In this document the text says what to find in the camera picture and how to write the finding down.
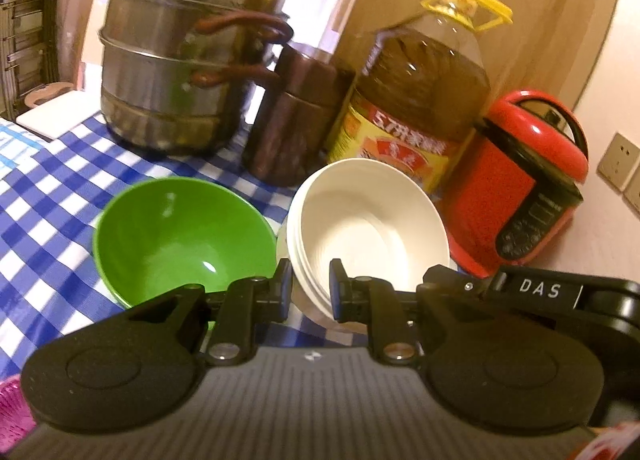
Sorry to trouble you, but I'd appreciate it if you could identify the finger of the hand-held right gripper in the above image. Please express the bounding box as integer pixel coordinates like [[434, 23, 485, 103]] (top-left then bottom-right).
[[422, 265, 499, 301]]

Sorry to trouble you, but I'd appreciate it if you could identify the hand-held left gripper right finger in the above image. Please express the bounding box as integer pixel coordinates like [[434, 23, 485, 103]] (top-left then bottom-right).
[[329, 259, 483, 366]]

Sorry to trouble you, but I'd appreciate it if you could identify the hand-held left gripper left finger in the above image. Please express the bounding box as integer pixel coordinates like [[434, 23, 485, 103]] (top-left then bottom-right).
[[125, 258, 293, 368]]

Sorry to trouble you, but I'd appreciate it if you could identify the white ribbed bowl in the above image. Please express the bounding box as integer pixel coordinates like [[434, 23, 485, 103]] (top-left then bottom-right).
[[287, 158, 448, 328]]

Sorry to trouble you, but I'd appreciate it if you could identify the green plastic bowl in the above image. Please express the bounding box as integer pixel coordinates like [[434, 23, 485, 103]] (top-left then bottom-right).
[[92, 177, 278, 325]]

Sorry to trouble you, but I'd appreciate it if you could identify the large pink glass dish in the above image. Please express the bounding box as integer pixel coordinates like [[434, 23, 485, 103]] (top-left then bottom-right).
[[0, 374, 33, 433]]

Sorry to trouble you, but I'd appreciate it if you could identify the red electric pressure cooker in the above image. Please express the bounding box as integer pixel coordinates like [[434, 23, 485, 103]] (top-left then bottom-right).
[[440, 90, 590, 281]]

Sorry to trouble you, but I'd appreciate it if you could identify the brown metal canister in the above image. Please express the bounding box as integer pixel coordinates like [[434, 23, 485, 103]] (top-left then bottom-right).
[[242, 42, 356, 188]]

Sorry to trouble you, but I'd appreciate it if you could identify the large cooking oil bottle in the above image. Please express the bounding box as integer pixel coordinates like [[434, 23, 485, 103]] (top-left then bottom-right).
[[326, 0, 513, 205]]

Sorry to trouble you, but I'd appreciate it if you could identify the blue checked tablecloth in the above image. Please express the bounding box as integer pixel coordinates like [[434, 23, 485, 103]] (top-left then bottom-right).
[[0, 110, 451, 381]]

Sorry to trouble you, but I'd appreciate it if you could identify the stainless steel steamer pot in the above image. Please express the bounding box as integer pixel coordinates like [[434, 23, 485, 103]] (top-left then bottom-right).
[[97, 0, 293, 158]]

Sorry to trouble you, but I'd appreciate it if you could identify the wooden board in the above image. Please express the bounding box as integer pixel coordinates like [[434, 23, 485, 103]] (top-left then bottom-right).
[[330, 0, 626, 110]]

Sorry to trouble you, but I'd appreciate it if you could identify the light blue patterned cloth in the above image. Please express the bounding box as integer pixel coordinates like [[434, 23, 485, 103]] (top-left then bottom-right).
[[0, 117, 56, 181]]

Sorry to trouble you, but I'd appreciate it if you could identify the small wooden item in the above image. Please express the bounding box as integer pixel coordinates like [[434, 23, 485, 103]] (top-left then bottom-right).
[[22, 82, 76, 110]]

